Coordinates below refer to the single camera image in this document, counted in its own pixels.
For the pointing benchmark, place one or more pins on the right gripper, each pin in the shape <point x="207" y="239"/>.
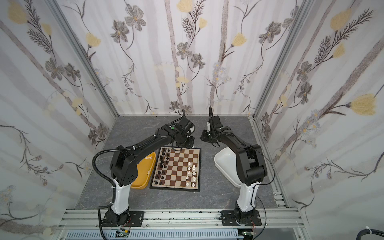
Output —
<point x="205" y="136"/>

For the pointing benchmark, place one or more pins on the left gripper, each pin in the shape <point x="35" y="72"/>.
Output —
<point x="186" y="141"/>

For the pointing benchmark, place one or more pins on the white plastic tray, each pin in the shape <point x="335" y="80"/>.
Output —
<point x="225" y="162"/>

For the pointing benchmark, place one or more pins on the brown folding chess board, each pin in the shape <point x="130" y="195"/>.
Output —
<point x="177" y="169"/>

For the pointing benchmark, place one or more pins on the yellow plastic tray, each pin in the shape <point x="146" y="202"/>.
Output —
<point x="145" y="168"/>

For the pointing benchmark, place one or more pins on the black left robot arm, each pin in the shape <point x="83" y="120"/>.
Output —
<point x="124" y="163"/>

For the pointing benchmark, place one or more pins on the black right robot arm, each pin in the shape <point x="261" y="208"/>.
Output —
<point x="250" y="165"/>

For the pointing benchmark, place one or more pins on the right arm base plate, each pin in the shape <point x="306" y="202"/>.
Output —
<point x="235" y="218"/>

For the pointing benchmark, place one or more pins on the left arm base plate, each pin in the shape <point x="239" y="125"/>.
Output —
<point x="126" y="219"/>

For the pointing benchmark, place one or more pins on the aluminium mounting rail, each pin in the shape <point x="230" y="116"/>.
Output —
<point x="185" y="219"/>

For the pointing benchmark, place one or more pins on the white slotted cable duct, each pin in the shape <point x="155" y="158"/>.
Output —
<point x="136" y="234"/>

